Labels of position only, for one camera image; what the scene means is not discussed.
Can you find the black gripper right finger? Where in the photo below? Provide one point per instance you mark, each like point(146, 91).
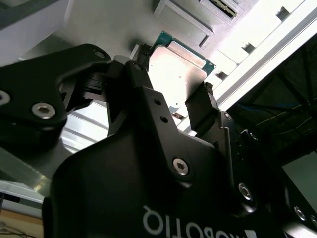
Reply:
point(225, 148)

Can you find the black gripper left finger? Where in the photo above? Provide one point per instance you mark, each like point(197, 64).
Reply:
point(153, 119)

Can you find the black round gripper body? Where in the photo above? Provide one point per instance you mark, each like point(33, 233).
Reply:
point(111, 188)

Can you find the silver green CPU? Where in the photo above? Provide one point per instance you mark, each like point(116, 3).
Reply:
point(178, 64)

